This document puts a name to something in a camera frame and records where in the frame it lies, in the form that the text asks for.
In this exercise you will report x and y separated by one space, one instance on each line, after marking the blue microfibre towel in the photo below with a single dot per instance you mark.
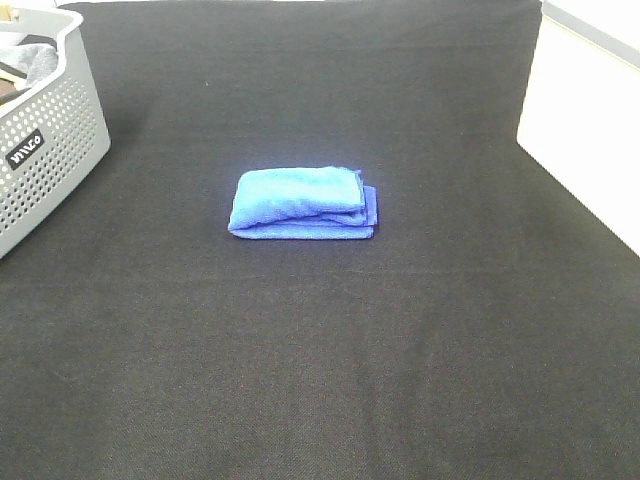
326 203

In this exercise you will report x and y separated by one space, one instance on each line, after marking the black tablecloth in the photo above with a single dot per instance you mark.
488 330

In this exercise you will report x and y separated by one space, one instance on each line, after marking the grey perforated laundry basket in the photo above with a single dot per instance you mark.
53 135

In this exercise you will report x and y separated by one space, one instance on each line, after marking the grey towel in basket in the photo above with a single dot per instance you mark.
26 65

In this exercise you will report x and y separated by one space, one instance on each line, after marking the brown towel in basket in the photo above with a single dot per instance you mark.
8 91

